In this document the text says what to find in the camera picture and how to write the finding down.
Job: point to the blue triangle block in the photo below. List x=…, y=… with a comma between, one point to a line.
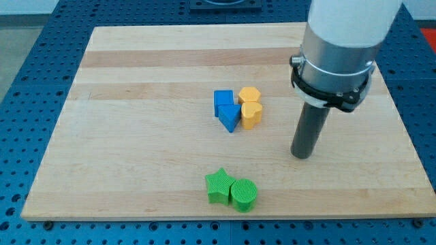
x=229, y=116

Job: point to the yellow heart block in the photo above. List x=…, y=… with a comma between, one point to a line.
x=251, y=114

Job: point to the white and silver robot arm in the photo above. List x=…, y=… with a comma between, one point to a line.
x=336, y=58

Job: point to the blue cube block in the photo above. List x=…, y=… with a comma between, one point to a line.
x=222, y=97

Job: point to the green cylinder block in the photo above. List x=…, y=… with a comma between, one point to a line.
x=243, y=193

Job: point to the green star block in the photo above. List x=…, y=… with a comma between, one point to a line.
x=218, y=187

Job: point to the light wooden board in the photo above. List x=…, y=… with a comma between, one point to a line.
x=138, y=134

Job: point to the red object at edge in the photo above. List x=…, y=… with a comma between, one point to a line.
x=430, y=36

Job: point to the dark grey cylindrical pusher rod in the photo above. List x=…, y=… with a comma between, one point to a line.
x=308, y=130

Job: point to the yellow hexagon block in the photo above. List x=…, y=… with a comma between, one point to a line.
x=249, y=94

